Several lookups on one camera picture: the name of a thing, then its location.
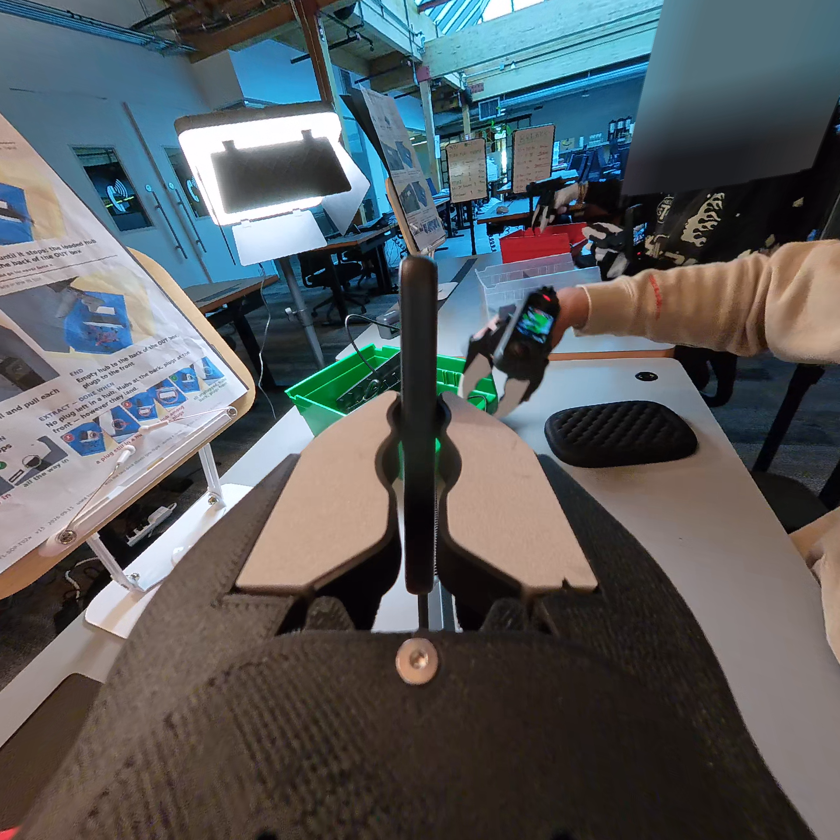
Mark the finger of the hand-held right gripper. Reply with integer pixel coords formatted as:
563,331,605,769
493,375,547,418
458,353,498,403

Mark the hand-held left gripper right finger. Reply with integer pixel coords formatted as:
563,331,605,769
435,390,599,597

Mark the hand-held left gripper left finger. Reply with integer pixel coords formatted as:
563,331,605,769
235,390,403,595

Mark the black usb hub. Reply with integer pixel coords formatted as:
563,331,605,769
398,255,441,634

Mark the green plastic bin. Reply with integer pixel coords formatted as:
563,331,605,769
285,344,501,439

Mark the person's right forearm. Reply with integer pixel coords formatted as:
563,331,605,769
576,239,840,358

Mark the person's right hand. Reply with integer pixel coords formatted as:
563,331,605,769
551,286,590,353

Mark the red storage bin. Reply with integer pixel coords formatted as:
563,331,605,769
499,223,589,265

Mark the black wrist rest pad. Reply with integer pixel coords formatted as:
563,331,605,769
545,400,698,469

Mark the whiteboard on stand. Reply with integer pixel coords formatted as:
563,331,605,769
445,136,488,204
511,123,557,195

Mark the black office chair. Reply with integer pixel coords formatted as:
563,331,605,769
298,252,368,319

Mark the light panel stand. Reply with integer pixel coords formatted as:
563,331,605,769
274,255,327,370

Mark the poster board on stand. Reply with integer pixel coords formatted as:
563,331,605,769
341,85,448,258

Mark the wooden office desk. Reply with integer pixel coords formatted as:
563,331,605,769
184,276,283,395

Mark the instruction poster sheet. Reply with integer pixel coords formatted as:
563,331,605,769
0,112,249,559

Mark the led light panel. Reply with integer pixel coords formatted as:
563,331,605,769
174,101,371,266

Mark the wooden poster board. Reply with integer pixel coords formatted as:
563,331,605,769
0,246,258,599

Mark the person's beige hoodie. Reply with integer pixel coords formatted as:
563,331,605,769
791,505,840,664

